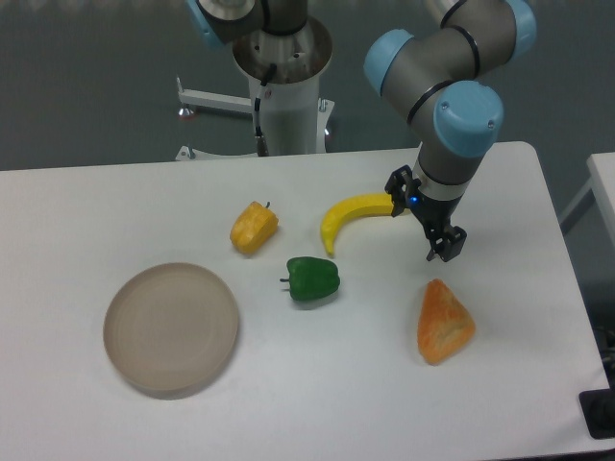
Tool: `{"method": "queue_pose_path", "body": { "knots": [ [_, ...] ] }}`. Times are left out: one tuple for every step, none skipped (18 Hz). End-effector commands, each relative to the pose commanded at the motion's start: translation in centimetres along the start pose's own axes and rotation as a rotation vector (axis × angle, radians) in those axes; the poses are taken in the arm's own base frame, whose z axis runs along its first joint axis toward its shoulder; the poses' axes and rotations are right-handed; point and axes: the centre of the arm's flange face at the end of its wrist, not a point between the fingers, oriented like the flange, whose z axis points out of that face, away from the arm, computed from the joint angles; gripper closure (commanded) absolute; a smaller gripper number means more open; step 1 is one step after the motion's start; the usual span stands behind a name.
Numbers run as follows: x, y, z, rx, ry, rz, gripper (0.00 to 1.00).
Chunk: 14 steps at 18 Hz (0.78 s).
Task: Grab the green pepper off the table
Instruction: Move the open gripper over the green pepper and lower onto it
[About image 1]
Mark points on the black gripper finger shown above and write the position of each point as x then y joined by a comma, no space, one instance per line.
402,187
447,243

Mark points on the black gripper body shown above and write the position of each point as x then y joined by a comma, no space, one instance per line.
434,215

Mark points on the white side table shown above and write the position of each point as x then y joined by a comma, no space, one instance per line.
597,190

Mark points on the black clamp at table edge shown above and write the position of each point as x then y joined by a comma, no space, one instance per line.
598,412

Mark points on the beige round plate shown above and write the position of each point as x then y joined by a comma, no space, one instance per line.
170,331

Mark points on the yellow bell pepper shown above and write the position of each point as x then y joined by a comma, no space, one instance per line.
253,227

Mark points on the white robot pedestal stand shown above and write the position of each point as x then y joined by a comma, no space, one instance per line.
283,73

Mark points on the orange bread wedge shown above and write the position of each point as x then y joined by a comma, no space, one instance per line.
445,326

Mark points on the yellow banana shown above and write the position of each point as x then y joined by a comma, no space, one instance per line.
348,210

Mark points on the green bell pepper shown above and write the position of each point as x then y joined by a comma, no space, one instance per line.
311,278

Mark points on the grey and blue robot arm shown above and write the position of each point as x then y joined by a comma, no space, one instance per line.
433,83

